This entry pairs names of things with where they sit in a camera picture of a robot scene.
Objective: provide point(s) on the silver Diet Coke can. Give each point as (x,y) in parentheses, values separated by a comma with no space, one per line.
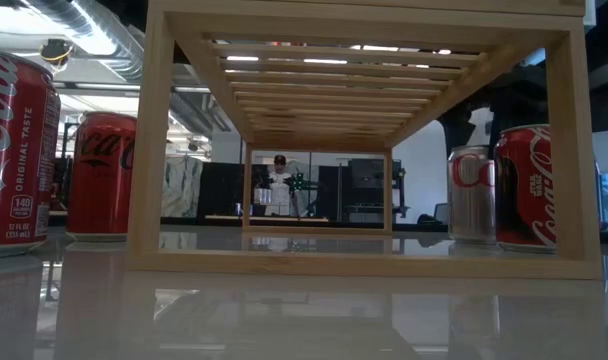
(469,210)

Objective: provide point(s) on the red Star Wars Coke can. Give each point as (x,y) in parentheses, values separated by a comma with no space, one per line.
(524,200)

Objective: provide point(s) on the red Coke Zero can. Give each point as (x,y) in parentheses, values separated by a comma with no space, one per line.
(101,190)

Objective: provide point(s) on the light wooden slatted shelf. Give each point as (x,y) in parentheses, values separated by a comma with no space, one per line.
(151,150)

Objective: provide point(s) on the grey office chair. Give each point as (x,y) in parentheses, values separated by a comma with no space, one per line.
(441,214)

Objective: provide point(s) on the black equipment rack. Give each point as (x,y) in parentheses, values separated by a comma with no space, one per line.
(369,175)

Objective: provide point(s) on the black partition panel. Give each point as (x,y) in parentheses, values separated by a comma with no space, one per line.
(219,190)
(329,192)

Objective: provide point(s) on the person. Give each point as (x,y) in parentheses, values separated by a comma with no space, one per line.
(280,187)

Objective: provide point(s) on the marble-patterned panel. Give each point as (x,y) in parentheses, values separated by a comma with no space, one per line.
(181,187)

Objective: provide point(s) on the red Coca-Cola Original Taste can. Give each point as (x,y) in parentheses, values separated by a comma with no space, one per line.
(19,150)

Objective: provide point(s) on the silver ceiling duct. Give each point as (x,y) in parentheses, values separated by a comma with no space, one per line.
(99,35)

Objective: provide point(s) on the black ceiling camera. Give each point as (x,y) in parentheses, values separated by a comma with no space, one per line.
(55,50)

